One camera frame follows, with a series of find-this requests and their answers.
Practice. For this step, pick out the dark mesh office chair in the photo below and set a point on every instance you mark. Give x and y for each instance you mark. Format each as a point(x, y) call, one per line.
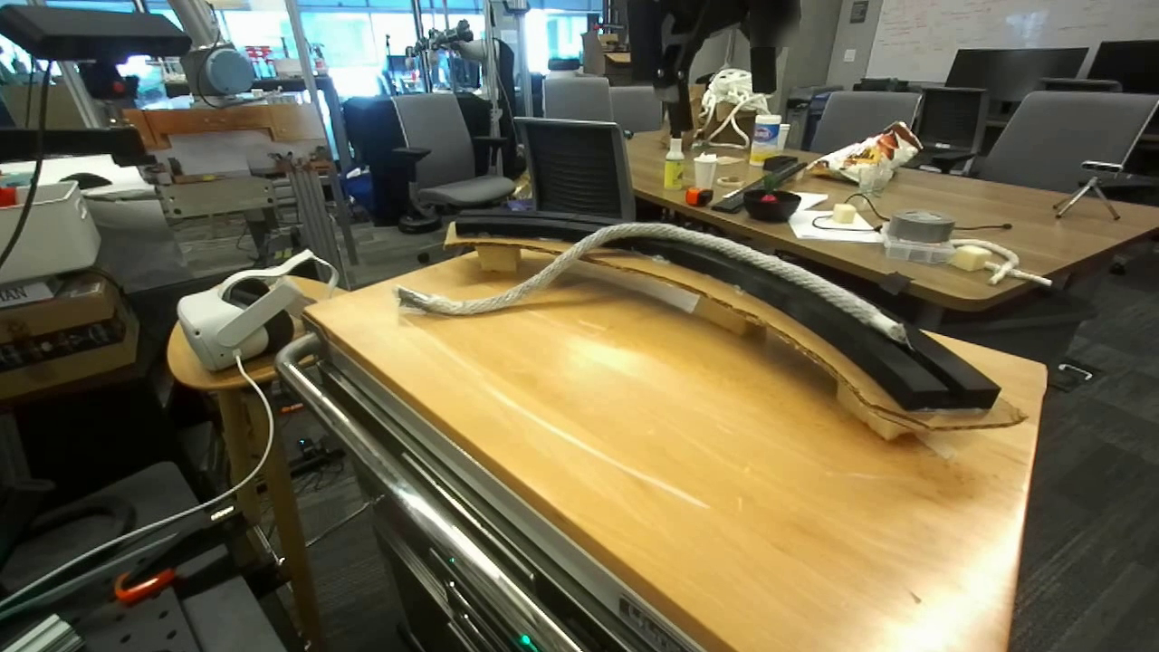
point(576, 169)

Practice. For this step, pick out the small orange object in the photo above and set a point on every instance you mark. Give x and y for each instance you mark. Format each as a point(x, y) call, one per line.
point(696, 196)

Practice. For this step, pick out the yellow green bottle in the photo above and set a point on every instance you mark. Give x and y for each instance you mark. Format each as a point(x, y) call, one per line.
point(673, 169)

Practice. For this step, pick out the white cup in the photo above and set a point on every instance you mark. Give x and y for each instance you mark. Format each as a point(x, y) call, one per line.
point(707, 171)

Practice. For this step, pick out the black flat bar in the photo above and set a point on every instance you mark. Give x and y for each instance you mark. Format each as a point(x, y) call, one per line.
point(753, 183)

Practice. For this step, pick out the black bowl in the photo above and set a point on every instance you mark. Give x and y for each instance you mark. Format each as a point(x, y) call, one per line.
point(771, 206)

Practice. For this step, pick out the grey office chair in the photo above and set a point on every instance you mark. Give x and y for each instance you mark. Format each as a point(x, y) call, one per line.
point(1061, 131)
point(439, 148)
point(864, 115)

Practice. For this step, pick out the white bottle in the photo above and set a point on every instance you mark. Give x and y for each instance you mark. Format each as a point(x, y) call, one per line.
point(765, 141)

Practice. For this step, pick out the white paper sheet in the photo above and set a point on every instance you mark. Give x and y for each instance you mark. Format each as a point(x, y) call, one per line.
point(835, 231)

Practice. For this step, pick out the grey metal cart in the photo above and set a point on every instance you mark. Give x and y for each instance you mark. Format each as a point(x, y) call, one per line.
point(483, 594)

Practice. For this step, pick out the small cream round object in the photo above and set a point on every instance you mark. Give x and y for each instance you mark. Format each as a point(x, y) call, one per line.
point(844, 217)

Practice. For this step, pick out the person in dark clothing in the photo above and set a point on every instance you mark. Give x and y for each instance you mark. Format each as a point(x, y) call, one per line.
point(658, 49)

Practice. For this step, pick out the long curved black tray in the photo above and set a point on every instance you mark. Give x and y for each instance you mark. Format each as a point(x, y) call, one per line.
point(888, 420)

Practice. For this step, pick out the chip bag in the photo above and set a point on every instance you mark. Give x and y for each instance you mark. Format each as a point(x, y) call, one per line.
point(871, 154)

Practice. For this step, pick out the black curved foam track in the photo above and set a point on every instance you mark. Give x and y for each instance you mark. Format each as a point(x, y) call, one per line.
point(923, 373)

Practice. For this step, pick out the white VR headset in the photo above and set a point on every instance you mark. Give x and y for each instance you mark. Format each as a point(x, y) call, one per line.
point(228, 322)

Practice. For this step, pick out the grey tape roll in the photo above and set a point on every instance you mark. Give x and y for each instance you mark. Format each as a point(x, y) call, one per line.
point(922, 231)

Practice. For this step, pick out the round wooden stool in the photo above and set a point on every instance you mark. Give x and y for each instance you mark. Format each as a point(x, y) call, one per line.
point(200, 368)

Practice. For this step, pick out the white power adapter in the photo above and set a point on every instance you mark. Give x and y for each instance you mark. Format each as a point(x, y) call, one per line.
point(972, 260)

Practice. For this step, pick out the black monitor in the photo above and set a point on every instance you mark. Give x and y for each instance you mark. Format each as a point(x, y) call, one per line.
point(1125, 62)
point(1016, 71)

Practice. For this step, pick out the small silver tripod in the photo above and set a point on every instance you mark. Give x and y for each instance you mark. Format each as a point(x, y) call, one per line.
point(1089, 185)

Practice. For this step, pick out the white box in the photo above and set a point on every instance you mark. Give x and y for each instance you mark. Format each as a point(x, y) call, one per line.
point(41, 236)

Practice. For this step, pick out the black flat box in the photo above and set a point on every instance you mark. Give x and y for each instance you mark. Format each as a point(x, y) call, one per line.
point(90, 33)

